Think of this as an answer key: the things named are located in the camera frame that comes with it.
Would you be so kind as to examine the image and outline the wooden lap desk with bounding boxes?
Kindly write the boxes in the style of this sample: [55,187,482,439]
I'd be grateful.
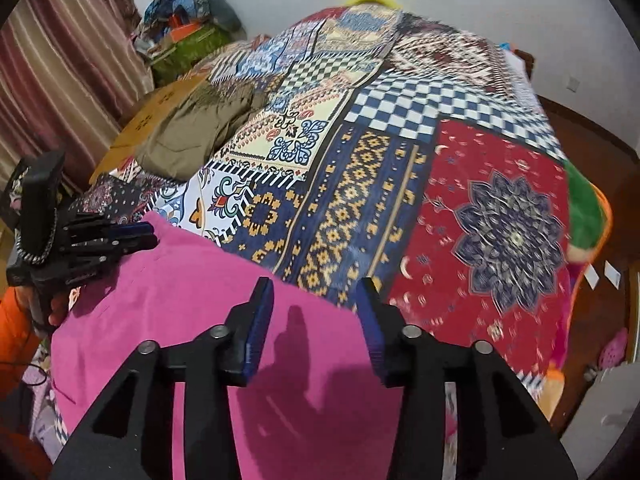
[89,74,211,186]

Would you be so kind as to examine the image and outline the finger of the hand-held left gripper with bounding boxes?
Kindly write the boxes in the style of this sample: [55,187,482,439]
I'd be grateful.
[62,214,155,242]
[67,234,160,281]

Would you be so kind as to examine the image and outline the pink pants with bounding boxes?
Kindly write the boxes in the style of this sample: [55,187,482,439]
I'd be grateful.
[50,210,458,480]

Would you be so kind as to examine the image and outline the patchwork printed blanket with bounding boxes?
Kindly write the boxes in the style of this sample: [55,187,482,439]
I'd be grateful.
[75,2,576,411]

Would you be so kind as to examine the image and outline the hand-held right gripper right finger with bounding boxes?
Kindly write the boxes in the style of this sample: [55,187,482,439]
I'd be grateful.
[356,277,581,480]

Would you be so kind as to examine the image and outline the dark floral cloth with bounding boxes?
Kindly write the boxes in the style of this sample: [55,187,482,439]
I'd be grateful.
[70,172,186,226]

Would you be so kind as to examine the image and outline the orange box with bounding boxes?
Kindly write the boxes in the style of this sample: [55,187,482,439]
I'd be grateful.
[167,15,201,41]

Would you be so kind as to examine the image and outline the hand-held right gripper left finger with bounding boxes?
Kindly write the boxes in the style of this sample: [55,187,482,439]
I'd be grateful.
[50,276,276,480]

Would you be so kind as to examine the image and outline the blue patterned cloth bundle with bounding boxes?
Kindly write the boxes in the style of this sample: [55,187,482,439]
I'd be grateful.
[142,0,246,41]

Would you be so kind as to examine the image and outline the person's left hand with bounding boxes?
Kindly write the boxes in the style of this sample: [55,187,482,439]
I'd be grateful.
[47,287,83,328]

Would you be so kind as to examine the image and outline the pink slipper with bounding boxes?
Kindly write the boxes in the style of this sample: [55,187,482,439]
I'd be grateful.
[597,327,628,368]

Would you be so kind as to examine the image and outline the striped brown curtain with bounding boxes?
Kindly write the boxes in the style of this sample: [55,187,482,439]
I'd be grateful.
[0,0,156,196]

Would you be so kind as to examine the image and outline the green bag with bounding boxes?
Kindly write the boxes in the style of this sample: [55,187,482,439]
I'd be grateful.
[150,25,226,86]

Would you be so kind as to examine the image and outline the olive pants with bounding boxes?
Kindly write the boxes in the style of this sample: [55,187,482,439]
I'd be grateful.
[135,82,268,181]

